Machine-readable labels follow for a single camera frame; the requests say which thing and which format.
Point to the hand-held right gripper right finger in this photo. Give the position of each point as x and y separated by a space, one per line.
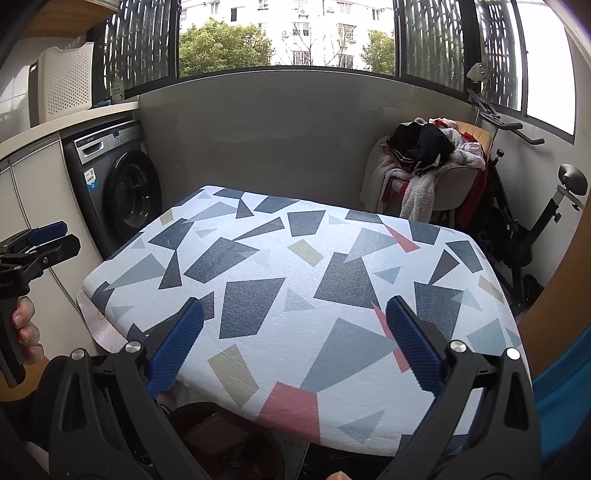
415 341

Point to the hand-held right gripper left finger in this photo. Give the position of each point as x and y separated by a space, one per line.
178 341

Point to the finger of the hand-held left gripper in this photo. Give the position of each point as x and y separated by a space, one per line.
60 249
46 232

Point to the dark brown trash bin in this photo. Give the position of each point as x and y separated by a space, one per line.
221 438

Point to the person's left hand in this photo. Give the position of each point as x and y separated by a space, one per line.
28 332

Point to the person's right hand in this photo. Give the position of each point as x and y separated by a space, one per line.
338 476

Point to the white cabinet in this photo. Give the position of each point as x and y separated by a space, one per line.
41 203

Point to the grey front-load washing machine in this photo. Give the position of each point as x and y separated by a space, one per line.
129 194

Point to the geometric patterned tablecloth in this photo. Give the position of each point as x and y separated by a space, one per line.
300 277

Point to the black exercise bike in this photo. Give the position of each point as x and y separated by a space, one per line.
508 230

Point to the white perforated laundry basket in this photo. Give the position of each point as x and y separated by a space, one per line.
64 83

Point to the wooden door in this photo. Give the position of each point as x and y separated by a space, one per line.
563 300

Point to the beige chair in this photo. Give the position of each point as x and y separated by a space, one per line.
455 189

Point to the green bottle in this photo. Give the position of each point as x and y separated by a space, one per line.
117 87

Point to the pile of clothes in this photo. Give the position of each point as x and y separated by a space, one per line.
422 138

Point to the perforated metal window screen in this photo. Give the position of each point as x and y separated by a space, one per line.
138 41
434 37

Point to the small white cloth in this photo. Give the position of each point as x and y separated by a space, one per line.
479 74

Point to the wooden wall shelf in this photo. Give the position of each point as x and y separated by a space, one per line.
60 18

